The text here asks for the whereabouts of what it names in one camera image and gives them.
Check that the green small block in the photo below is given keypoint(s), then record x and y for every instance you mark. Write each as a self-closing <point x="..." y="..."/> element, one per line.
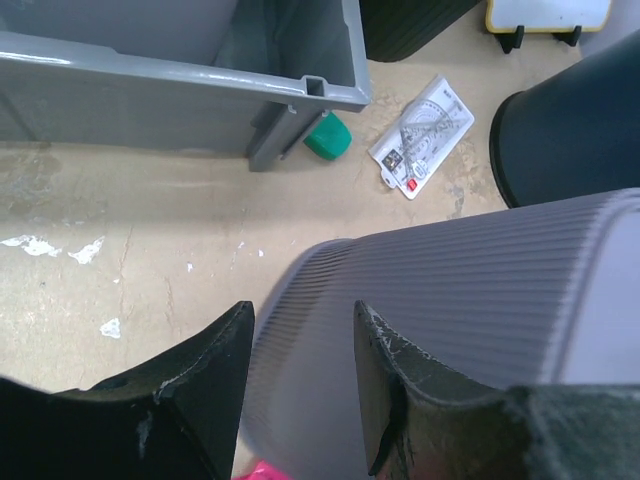
<point x="330" y="138"/>

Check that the small whiteboard on stand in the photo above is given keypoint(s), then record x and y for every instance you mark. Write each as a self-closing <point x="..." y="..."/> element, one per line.
<point x="566" y="20"/>

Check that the white ruler set package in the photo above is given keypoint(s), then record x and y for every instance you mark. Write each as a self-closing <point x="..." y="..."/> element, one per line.
<point x="421" y="138"/>

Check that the dark blue round bin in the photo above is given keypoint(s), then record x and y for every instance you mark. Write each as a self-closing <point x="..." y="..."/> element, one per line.
<point x="574" y="134"/>

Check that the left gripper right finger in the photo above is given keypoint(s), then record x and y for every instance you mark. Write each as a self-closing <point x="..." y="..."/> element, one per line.
<point x="422" y="419"/>

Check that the grey ribbed square bin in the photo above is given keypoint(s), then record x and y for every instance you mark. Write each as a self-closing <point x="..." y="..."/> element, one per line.
<point x="540" y="295"/>

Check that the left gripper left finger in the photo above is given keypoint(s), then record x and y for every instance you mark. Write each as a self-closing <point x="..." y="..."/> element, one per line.
<point x="175" y="416"/>

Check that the grey plastic crate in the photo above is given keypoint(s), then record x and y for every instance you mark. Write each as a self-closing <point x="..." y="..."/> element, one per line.
<point x="235" y="78"/>

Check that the black round bin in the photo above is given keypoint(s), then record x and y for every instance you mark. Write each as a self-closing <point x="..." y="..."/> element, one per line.
<point x="395" y="29"/>

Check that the pink plastic clip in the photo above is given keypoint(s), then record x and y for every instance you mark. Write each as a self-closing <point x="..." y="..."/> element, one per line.
<point x="265" y="471"/>

